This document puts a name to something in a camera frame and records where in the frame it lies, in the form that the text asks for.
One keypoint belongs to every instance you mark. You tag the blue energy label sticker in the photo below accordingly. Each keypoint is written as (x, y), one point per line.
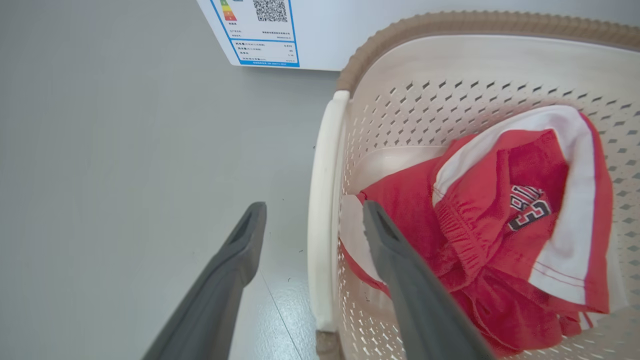
(260, 35)

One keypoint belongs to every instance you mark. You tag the white washing machine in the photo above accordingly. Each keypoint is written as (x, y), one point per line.
(320, 35)

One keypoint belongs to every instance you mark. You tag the red and white sports garment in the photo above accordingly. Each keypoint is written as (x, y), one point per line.
(500, 220)

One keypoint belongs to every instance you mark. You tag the cream perforated laundry basket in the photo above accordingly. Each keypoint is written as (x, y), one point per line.
(400, 125)

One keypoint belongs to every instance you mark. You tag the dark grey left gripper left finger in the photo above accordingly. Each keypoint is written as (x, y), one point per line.
(220, 295)

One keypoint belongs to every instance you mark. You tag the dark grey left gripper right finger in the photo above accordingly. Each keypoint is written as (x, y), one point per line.
(415, 295)

